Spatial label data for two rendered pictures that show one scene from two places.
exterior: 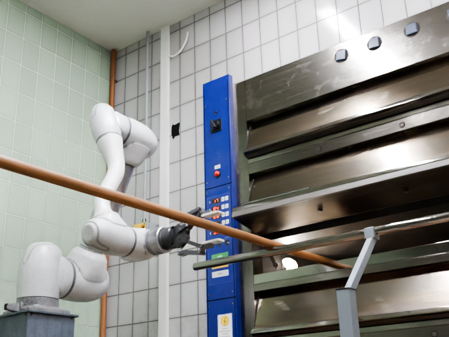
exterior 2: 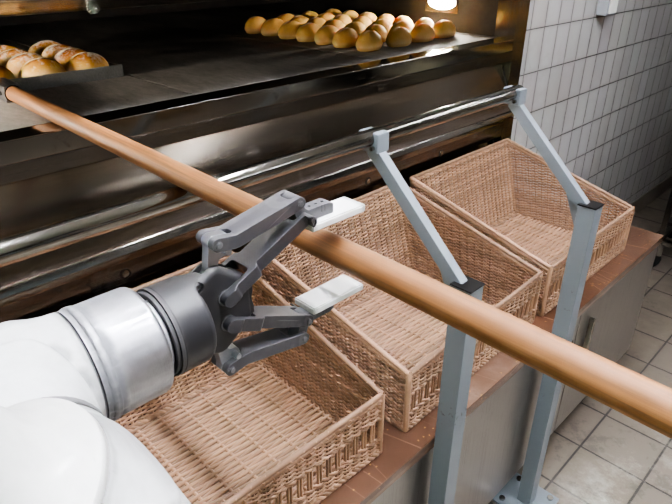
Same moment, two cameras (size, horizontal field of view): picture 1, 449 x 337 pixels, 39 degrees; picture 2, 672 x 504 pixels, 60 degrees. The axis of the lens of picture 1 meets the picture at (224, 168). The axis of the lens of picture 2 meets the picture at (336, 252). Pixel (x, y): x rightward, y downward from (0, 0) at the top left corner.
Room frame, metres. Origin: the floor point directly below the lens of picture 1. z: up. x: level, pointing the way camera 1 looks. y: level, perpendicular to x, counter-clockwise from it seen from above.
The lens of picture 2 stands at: (1.87, 0.55, 1.46)
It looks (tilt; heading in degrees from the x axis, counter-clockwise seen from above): 28 degrees down; 278
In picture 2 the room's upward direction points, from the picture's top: straight up
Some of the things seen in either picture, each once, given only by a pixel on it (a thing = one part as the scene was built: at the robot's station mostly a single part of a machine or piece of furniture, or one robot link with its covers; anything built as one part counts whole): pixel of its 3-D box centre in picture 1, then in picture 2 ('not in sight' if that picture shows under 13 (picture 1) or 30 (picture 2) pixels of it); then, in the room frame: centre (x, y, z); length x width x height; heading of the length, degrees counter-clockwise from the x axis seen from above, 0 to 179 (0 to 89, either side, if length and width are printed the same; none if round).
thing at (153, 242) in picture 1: (161, 240); (118, 351); (2.08, 0.22, 1.19); 0.09 x 0.06 x 0.09; 143
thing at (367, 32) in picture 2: not in sight; (349, 26); (2.13, -1.56, 1.21); 0.61 x 0.48 x 0.06; 144
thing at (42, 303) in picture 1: (32, 307); not in sight; (2.38, 0.72, 1.03); 0.22 x 0.18 x 0.06; 140
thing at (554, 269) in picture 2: not in sight; (522, 214); (1.54, -1.17, 0.72); 0.56 x 0.49 x 0.28; 53
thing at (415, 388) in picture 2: not in sight; (401, 284); (1.89, -0.70, 0.72); 0.56 x 0.49 x 0.28; 55
